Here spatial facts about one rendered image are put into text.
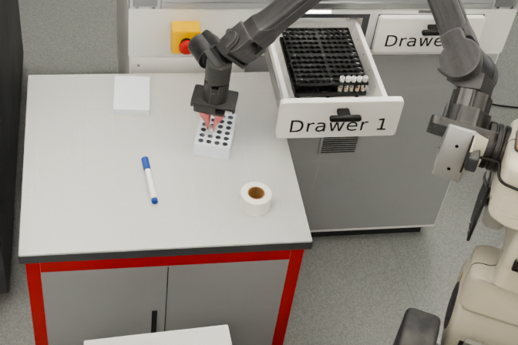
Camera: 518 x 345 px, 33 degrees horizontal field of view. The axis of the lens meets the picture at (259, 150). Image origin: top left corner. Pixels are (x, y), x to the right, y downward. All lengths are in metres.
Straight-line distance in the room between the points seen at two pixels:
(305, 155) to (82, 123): 0.75
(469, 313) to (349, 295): 1.03
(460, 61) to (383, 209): 1.31
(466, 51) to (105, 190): 0.85
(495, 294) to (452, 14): 0.55
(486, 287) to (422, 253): 1.23
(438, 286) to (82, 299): 1.32
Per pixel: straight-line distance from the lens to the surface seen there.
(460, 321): 1.83
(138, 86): 2.19
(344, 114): 1.98
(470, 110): 1.57
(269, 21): 1.87
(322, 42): 2.20
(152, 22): 2.19
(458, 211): 3.15
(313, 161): 2.60
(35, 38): 3.64
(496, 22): 2.43
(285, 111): 1.97
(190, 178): 1.99
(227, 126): 2.07
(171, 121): 2.13
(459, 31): 1.62
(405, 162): 2.70
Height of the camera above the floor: 2.19
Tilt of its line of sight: 44 degrees down
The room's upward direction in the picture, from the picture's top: 9 degrees clockwise
